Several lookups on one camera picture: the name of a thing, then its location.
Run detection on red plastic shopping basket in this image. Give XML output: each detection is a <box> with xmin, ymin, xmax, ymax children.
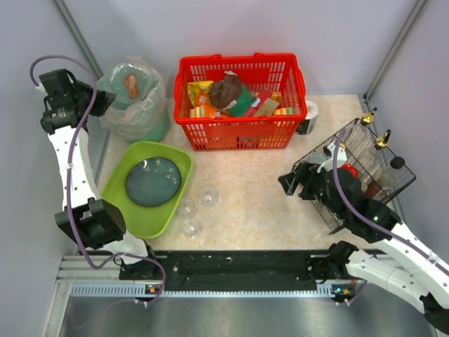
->
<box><xmin>174</xmin><ymin>53</ymin><xmax>307</xmax><ymax>151</ymax></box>

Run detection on brown rib bone piece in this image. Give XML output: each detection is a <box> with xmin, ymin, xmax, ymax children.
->
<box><xmin>123</xmin><ymin>73</ymin><xmax>139</xmax><ymax>99</ymax></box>

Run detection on purple cable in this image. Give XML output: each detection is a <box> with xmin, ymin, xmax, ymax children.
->
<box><xmin>332</xmin><ymin>135</ymin><xmax>449</xmax><ymax>306</ymax></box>
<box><xmin>29</xmin><ymin>55</ymin><xmax>166</xmax><ymax>306</ymax></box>

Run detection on silver lid jar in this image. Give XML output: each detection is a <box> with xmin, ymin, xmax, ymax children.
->
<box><xmin>308</xmin><ymin>152</ymin><xmax>327</xmax><ymax>166</ymax></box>

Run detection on orange snack packet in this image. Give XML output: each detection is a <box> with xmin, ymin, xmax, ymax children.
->
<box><xmin>196</xmin><ymin>91</ymin><xmax>220</xmax><ymax>118</ymax></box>

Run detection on striped sponge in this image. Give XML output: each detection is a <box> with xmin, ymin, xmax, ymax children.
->
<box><xmin>274</xmin><ymin>107</ymin><xmax>295</xmax><ymax>115</ymax></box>
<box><xmin>189</xmin><ymin>106</ymin><xmax>206</xmax><ymax>118</ymax></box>

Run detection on yellow snack packet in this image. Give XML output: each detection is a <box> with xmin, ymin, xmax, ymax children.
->
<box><xmin>187</xmin><ymin>81</ymin><xmax>214</xmax><ymax>107</ymax></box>

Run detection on striped sponge left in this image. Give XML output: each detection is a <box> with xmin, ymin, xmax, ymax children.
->
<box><xmin>189</xmin><ymin>106</ymin><xmax>206</xmax><ymax>118</ymax></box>

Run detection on brown paper bag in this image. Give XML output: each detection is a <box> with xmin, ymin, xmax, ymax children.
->
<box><xmin>208</xmin><ymin>71</ymin><xmax>243</xmax><ymax>110</ymax></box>

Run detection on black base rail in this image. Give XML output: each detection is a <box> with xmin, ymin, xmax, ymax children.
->
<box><xmin>119</xmin><ymin>249</ymin><xmax>355</xmax><ymax>299</ymax></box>

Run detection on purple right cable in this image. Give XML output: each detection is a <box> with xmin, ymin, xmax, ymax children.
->
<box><xmin>332</xmin><ymin>135</ymin><xmax>449</xmax><ymax>306</ymax></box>

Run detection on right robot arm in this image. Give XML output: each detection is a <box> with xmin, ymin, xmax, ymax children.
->
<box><xmin>278</xmin><ymin>144</ymin><xmax>448</xmax><ymax>333</ymax></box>

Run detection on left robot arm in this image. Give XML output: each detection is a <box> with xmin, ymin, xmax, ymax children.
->
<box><xmin>39</xmin><ymin>69</ymin><xmax>161</xmax><ymax>280</ymax></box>

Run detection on red carton box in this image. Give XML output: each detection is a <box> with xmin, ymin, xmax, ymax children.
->
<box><xmin>243</xmin><ymin>89</ymin><xmax>272</xmax><ymax>117</ymax></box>

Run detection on green bin with plastic liner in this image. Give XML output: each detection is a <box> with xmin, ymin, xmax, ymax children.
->
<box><xmin>100</xmin><ymin>70</ymin><xmax>170</xmax><ymax>142</ymax></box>

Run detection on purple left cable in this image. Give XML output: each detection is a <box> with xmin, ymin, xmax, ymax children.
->
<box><xmin>29</xmin><ymin>55</ymin><xmax>166</xmax><ymax>306</ymax></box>

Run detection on striped sponge right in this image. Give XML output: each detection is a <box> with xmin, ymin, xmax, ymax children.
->
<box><xmin>274</xmin><ymin>107</ymin><xmax>295</xmax><ymax>115</ymax></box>

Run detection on clear bottle with gold pourer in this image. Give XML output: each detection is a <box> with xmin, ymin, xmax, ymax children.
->
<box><xmin>347</xmin><ymin>107</ymin><xmax>377</xmax><ymax>150</ymax></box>

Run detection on black wire rack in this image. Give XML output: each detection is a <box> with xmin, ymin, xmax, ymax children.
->
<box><xmin>291</xmin><ymin>119</ymin><xmax>416</xmax><ymax>243</ymax></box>

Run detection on blue ceramic plate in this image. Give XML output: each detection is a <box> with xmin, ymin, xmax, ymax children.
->
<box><xmin>125</xmin><ymin>157</ymin><xmax>182</xmax><ymax>207</ymax></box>

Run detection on white paper cup roll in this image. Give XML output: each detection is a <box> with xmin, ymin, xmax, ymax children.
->
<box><xmin>296</xmin><ymin>100</ymin><xmax>319</xmax><ymax>136</ymax></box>

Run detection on dark vinegar bottle black cap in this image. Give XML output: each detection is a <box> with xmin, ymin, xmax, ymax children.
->
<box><xmin>365</xmin><ymin>157</ymin><xmax>406</xmax><ymax>198</ymax></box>

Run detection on lime green plastic tray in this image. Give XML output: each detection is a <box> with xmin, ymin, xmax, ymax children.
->
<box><xmin>102</xmin><ymin>141</ymin><xmax>193</xmax><ymax>239</ymax></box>

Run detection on green snack bag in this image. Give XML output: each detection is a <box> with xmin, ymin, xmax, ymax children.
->
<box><xmin>227</xmin><ymin>84</ymin><xmax>253</xmax><ymax>117</ymax></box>

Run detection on clear glass oval dish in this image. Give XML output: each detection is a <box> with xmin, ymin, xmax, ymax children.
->
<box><xmin>97</xmin><ymin>57</ymin><xmax>159</xmax><ymax>110</ymax></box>

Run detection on red lid sauce jar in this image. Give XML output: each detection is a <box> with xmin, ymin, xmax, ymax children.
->
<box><xmin>340</xmin><ymin>164</ymin><xmax>359</xmax><ymax>178</ymax></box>

